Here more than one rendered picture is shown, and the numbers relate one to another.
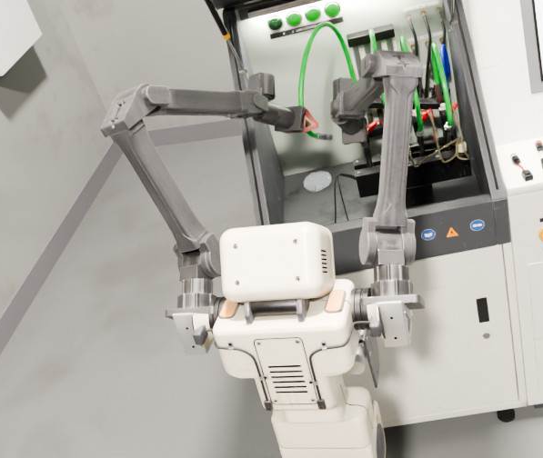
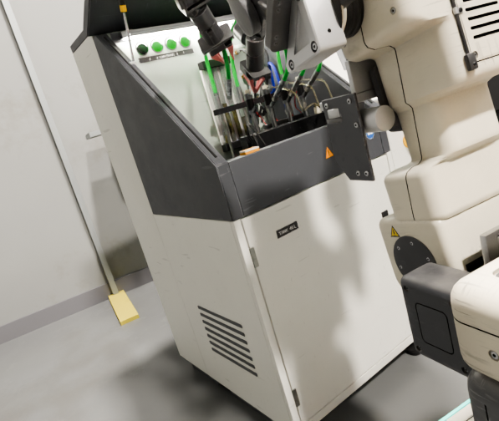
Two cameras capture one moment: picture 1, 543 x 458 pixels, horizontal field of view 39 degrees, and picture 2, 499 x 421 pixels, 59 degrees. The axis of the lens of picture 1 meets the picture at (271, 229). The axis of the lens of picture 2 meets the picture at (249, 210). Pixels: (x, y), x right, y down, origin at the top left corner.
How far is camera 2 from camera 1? 170 cm
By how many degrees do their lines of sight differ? 45
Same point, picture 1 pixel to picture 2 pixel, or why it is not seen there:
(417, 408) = (364, 360)
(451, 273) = (363, 186)
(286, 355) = not seen: outside the picture
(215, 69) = (4, 274)
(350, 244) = (292, 159)
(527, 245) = (399, 153)
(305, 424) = (463, 159)
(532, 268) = not seen: hidden behind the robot
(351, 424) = not seen: outside the picture
